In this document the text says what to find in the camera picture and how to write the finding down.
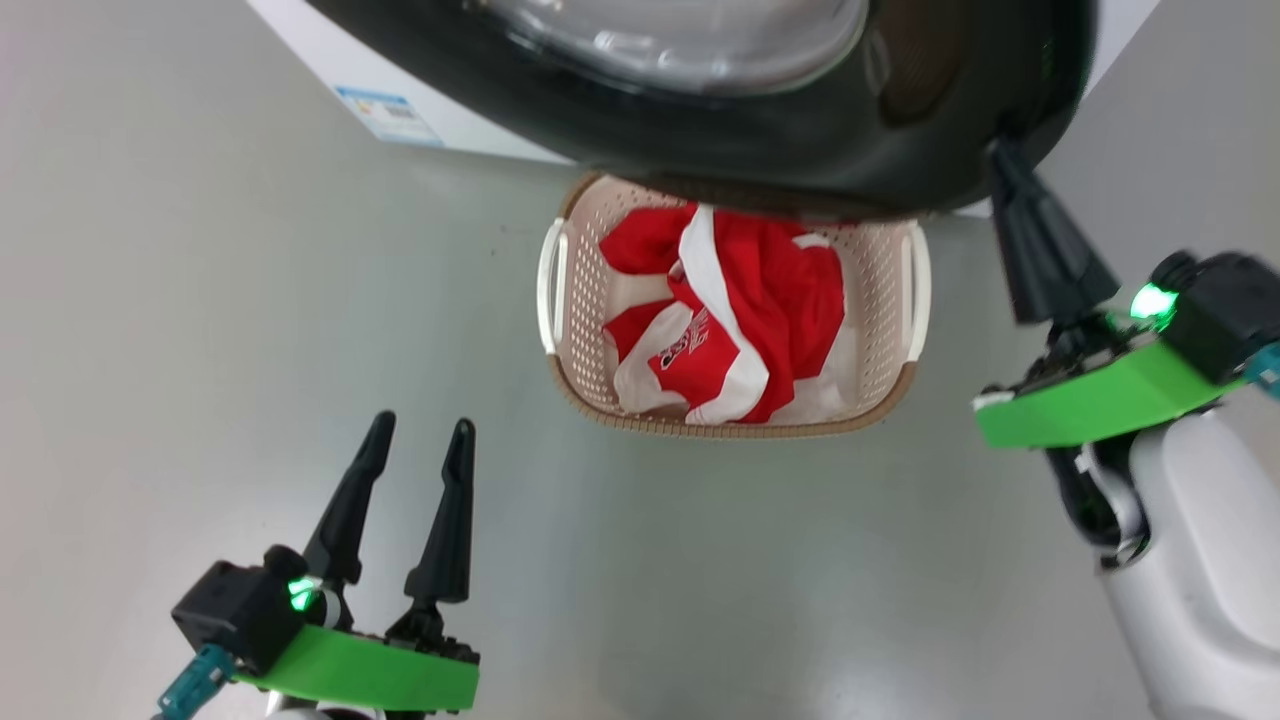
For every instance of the blue white energy label sticker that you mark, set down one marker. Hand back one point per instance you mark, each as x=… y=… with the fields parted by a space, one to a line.
x=390 y=115

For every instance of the white front-load washing machine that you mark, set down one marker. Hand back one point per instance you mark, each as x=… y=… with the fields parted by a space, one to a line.
x=475 y=135

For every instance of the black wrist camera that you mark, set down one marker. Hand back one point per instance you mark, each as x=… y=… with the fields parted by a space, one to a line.
x=235 y=615
x=1230 y=310

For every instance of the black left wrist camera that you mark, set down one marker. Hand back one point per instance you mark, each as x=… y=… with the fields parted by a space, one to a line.
x=235 y=615

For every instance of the black round glass washer door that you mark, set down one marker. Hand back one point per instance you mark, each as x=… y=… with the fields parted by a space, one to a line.
x=800 y=150

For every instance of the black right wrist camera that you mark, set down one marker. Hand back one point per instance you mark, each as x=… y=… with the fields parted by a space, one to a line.
x=1230 y=310

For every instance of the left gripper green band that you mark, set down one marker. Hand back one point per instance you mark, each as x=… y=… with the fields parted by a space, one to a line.
x=380 y=675

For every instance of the red and white shirt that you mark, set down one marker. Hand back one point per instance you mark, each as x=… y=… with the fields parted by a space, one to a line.
x=790 y=290

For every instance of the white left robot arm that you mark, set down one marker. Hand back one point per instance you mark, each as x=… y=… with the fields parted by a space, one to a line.
x=300 y=712

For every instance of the cream perforated laundry basket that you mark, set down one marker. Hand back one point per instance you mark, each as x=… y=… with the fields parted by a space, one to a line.
x=580 y=330

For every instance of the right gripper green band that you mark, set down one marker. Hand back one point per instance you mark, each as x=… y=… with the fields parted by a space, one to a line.
x=1100 y=400

